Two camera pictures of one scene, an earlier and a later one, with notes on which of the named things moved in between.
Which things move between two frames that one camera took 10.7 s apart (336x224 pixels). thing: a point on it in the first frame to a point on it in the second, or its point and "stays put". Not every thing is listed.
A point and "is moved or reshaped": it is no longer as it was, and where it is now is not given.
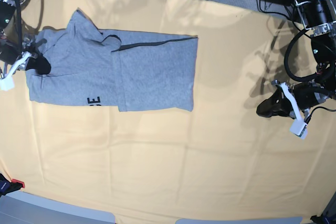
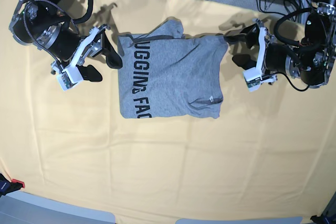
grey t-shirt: [136, 71] is moved or reshaped
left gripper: [8, 53] to [72, 50]
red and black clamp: [7, 187] stays put
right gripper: [306, 95] to [273, 57]
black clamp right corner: [323, 219] stays put
